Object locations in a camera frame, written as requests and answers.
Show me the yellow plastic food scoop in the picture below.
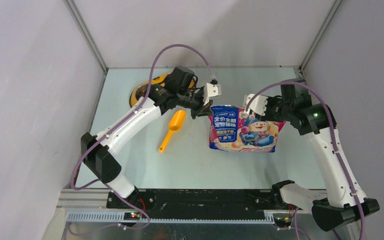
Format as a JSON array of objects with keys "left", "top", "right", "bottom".
[{"left": 158, "top": 110, "right": 187, "bottom": 153}]

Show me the colourful cat food bag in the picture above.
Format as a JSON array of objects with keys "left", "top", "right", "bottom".
[{"left": 209, "top": 105, "right": 285, "bottom": 153}]

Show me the yellow double pet bowl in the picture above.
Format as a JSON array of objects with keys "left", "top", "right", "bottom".
[{"left": 129, "top": 72, "right": 199, "bottom": 108}]

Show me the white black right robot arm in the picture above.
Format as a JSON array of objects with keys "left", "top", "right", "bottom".
[{"left": 244, "top": 79, "right": 380, "bottom": 238}]

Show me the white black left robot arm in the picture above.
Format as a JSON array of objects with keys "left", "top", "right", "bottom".
[{"left": 80, "top": 66, "right": 221, "bottom": 208}]

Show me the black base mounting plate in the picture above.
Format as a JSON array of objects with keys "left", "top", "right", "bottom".
[{"left": 106, "top": 188, "right": 305, "bottom": 220}]

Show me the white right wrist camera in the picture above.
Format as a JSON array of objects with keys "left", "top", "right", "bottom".
[{"left": 243, "top": 93, "right": 269, "bottom": 116}]

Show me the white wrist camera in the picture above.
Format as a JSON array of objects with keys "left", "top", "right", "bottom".
[
  {"left": 243, "top": 93, "right": 269, "bottom": 116},
  {"left": 203, "top": 83, "right": 222, "bottom": 105}
]

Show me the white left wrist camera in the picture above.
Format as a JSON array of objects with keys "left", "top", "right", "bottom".
[{"left": 203, "top": 83, "right": 222, "bottom": 105}]

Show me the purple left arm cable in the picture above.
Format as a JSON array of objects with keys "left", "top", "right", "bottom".
[{"left": 66, "top": 43, "right": 218, "bottom": 237}]

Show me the aluminium right corner post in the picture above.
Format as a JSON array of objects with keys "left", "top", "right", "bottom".
[{"left": 298, "top": 0, "right": 344, "bottom": 73}]

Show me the aluminium corner post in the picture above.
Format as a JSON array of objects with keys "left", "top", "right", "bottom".
[
  {"left": 298, "top": 0, "right": 344, "bottom": 73},
  {"left": 63, "top": 0, "right": 109, "bottom": 74}
]

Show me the aluminium front frame rail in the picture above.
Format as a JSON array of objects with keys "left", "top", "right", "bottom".
[{"left": 56, "top": 188, "right": 359, "bottom": 240}]

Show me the grey slotted cable duct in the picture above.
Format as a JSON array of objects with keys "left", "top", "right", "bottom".
[{"left": 65, "top": 211, "right": 276, "bottom": 225}]

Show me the aluminium left corner post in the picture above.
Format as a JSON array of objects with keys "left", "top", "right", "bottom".
[{"left": 63, "top": 0, "right": 109, "bottom": 74}]

